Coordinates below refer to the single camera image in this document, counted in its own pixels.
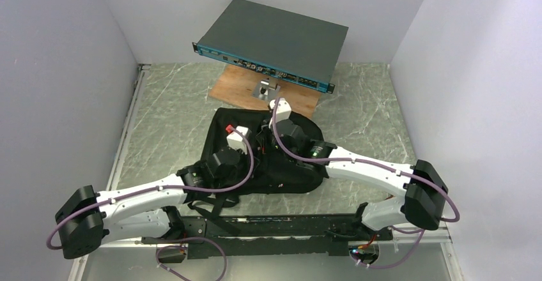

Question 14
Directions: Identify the black student backpack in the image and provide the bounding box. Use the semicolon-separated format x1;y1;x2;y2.
177;108;325;234

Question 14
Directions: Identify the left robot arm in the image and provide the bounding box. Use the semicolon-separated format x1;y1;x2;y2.
46;148;255;259

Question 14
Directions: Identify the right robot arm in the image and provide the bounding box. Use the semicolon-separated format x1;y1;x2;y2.
270;119;449;239

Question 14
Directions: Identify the wooden base board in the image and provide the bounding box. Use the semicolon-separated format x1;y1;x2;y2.
209;65;321;118

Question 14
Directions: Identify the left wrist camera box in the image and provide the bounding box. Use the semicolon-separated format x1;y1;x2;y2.
226;125;250;155

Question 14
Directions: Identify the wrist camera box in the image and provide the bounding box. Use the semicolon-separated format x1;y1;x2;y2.
268;97;291;128
226;125;250;155

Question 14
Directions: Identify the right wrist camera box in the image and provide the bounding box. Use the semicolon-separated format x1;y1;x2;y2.
268;97;291;128

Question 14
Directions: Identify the metal stand bracket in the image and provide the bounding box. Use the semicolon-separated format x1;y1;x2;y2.
252;78;281;102

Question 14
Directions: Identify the blue grey network switch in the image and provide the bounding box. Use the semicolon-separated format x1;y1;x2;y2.
192;0;348;94

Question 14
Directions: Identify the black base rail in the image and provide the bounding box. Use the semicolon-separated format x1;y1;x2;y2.
141;211;394;259

